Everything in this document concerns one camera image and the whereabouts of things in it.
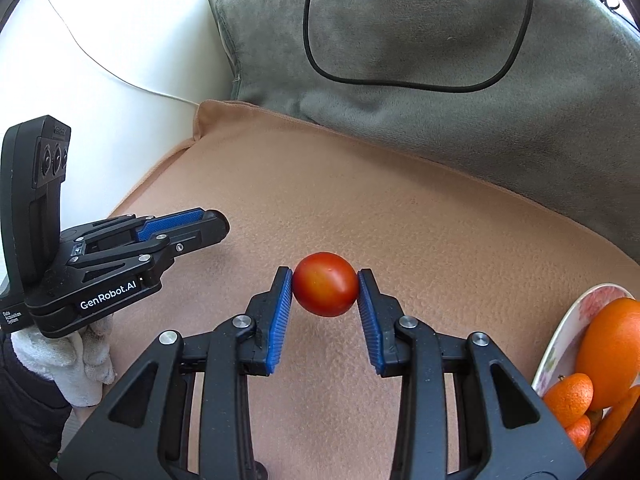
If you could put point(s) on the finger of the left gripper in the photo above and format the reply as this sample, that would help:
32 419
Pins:
160 225
211 230

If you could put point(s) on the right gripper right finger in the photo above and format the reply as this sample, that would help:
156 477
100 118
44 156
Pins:
466 412

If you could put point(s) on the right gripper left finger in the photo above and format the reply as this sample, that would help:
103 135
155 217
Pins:
181 409

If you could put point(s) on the small mandarin with stem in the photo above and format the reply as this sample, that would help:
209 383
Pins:
569 398

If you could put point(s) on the large speckled orange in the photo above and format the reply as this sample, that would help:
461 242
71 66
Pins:
611 424

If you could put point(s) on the large cherry tomato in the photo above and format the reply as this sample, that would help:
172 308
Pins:
325 284

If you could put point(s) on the smooth bright orange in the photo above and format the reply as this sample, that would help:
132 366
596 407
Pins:
609 352

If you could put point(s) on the left white gloved hand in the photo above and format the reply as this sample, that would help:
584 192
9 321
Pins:
79 363

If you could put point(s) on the floral white ceramic bowl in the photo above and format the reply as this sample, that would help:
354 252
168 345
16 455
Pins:
560 356

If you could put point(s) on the peach fleece table cloth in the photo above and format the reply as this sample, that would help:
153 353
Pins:
458 253

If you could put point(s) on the grey fleece blanket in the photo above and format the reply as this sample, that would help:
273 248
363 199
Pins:
538 96

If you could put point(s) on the black camera module left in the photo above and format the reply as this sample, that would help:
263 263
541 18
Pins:
33 167

